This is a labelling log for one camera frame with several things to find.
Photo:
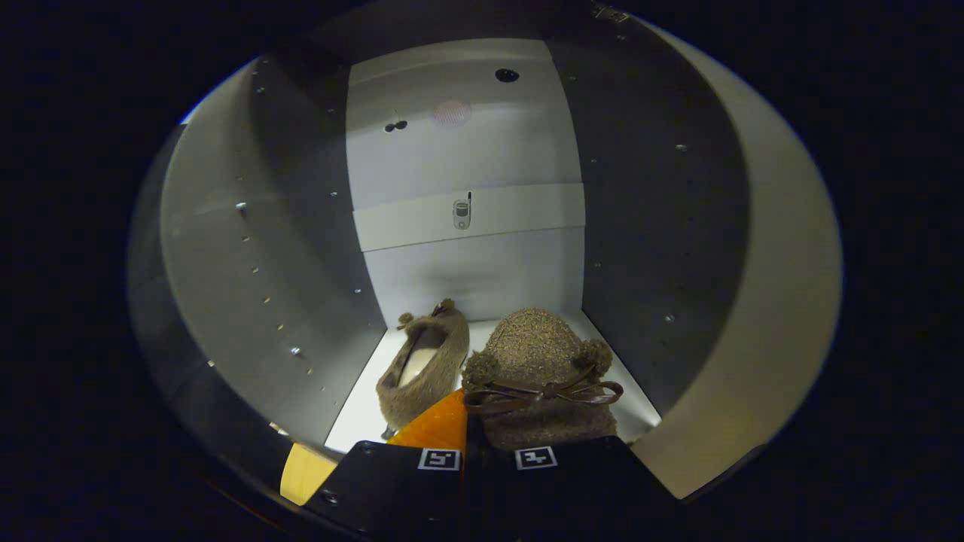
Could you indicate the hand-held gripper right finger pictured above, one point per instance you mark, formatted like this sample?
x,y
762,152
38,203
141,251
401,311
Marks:
x,y
580,485

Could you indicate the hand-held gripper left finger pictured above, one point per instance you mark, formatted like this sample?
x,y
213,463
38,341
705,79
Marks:
x,y
392,482

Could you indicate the brown fuzzy shoe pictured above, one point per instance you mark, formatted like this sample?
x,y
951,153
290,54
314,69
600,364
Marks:
x,y
538,346
440,361

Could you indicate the grey shoe cabinet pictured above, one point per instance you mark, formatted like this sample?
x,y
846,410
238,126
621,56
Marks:
x,y
467,150

